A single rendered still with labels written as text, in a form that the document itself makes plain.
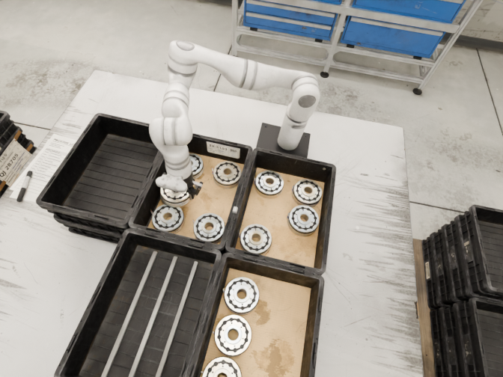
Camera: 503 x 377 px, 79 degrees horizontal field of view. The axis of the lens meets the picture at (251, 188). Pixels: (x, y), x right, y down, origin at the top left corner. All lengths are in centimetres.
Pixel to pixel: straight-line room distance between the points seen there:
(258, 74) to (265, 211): 46
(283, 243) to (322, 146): 59
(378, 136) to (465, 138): 149
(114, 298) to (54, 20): 317
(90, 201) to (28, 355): 49
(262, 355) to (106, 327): 44
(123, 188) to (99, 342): 50
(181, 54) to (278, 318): 83
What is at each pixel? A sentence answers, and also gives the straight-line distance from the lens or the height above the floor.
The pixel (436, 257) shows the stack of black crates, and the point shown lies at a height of 27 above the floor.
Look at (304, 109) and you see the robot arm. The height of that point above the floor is 102.
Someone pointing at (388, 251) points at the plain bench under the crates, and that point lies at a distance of 129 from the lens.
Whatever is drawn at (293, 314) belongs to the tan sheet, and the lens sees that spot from 98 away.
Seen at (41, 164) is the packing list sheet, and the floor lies 70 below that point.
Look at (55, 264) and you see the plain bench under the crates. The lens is 129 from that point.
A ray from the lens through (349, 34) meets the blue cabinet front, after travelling 279.
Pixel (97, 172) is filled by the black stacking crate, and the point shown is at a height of 83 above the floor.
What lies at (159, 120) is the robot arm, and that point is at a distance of 79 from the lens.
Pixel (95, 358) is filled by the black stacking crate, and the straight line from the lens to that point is 102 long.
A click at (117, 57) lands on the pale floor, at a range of 317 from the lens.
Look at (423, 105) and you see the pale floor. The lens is 308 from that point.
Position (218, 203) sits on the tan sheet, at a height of 83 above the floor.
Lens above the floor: 178
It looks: 59 degrees down
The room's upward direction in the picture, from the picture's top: 7 degrees clockwise
